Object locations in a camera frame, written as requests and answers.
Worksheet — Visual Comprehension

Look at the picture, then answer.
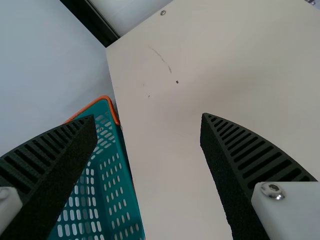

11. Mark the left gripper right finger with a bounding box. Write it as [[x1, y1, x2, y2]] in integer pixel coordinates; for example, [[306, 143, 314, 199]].
[[199, 112, 320, 240]]

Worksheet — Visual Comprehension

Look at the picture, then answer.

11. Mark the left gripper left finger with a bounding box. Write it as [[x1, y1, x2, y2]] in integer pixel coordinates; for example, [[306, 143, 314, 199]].
[[0, 114, 98, 240]]

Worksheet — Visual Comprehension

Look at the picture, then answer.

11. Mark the teal shopping basket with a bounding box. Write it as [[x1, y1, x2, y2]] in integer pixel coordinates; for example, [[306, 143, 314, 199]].
[[48, 95, 146, 240]]

